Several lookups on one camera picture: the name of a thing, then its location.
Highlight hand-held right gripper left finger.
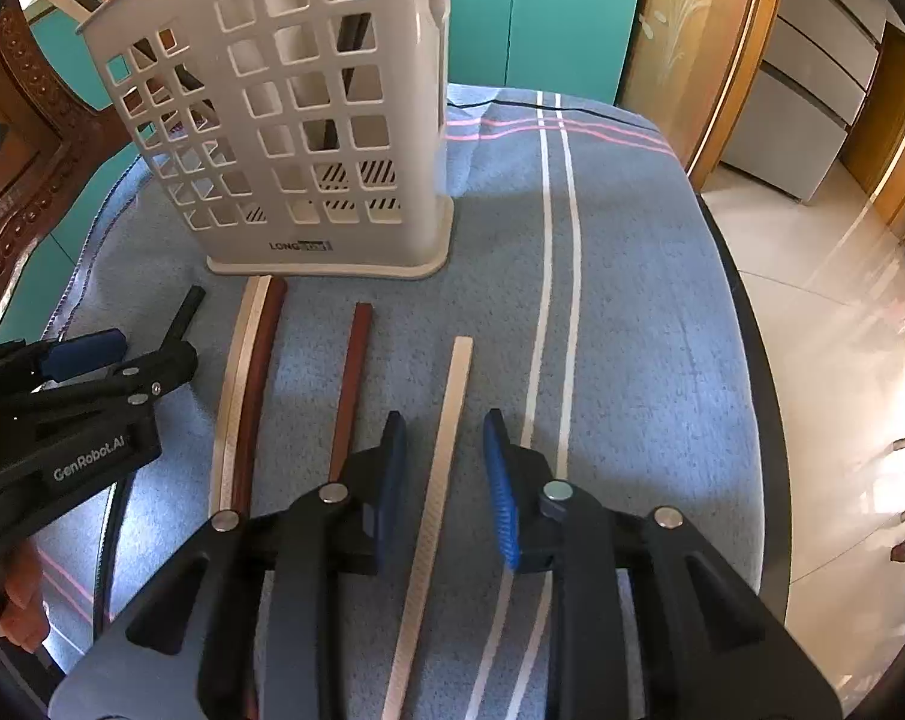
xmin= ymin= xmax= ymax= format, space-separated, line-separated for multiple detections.
xmin=51 ymin=411 xmax=410 ymax=720

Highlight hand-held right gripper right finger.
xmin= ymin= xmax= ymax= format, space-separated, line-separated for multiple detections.
xmin=482 ymin=406 xmax=858 ymax=720

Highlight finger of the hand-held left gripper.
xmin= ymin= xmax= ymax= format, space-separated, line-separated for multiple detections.
xmin=0 ymin=330 xmax=128 ymax=395
xmin=40 ymin=341 xmax=200 ymax=410

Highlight cream chopstick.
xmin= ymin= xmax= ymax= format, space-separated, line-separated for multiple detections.
xmin=208 ymin=276 xmax=262 ymax=515
xmin=381 ymin=336 xmax=474 ymax=720

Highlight black chopstick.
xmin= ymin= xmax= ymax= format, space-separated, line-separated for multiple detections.
xmin=302 ymin=0 xmax=374 ymax=155
xmin=92 ymin=285 xmax=206 ymax=635

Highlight white plastic utensil basket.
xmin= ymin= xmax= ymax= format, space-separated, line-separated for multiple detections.
xmin=73 ymin=0 xmax=457 ymax=278

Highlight person's left hand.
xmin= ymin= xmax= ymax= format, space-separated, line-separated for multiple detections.
xmin=0 ymin=540 xmax=49 ymax=653

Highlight carved wooden chair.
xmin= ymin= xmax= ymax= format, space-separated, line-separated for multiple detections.
xmin=0 ymin=0 xmax=206 ymax=346

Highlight blue striped cloth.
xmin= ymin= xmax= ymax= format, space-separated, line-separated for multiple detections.
xmin=36 ymin=82 xmax=768 ymax=720

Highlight teal lower kitchen cabinets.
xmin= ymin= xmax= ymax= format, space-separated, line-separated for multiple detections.
xmin=25 ymin=0 xmax=648 ymax=106

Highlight wooden framed glass sliding door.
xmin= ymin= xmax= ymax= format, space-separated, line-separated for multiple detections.
xmin=624 ymin=0 xmax=790 ymax=188

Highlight silver refrigerator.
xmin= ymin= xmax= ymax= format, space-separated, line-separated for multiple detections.
xmin=718 ymin=0 xmax=905 ymax=203

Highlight brown wooden door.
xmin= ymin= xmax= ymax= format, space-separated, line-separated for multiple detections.
xmin=842 ymin=30 xmax=905 ymax=226

